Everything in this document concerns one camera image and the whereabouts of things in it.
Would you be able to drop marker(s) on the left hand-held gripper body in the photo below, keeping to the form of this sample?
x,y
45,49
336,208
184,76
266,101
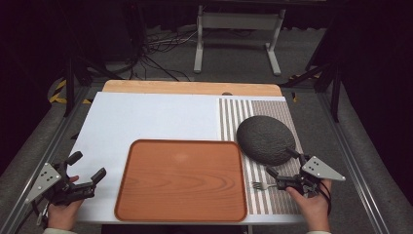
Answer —
x,y
44,182

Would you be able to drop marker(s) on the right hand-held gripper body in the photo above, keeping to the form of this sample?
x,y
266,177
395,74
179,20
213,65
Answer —
x,y
319,169

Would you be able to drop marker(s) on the silver metal fork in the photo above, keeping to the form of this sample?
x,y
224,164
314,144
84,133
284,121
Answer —
x,y
261,185

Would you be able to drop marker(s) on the person's left hand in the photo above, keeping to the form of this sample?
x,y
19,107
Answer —
x,y
63,216

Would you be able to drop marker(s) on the person's right hand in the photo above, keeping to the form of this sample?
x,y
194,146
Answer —
x,y
313,209

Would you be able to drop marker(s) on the dark grey round plate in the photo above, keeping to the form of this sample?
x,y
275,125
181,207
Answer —
x,y
264,139

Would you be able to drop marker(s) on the striped woven placemat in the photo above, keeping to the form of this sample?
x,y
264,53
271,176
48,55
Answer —
x,y
238,113

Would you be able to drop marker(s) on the black tripod stand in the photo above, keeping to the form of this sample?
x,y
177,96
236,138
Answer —
x,y
334,94
69,87

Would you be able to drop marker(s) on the white table mat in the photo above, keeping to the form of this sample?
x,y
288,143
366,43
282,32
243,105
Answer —
x,y
146,117

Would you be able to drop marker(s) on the brown wood-grain tray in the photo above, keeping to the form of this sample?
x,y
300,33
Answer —
x,y
181,182

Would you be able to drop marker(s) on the grey metal stand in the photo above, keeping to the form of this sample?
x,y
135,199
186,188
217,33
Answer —
x,y
238,21

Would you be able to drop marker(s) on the aluminium frame rail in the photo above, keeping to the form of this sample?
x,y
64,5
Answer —
x,y
55,143
347,146

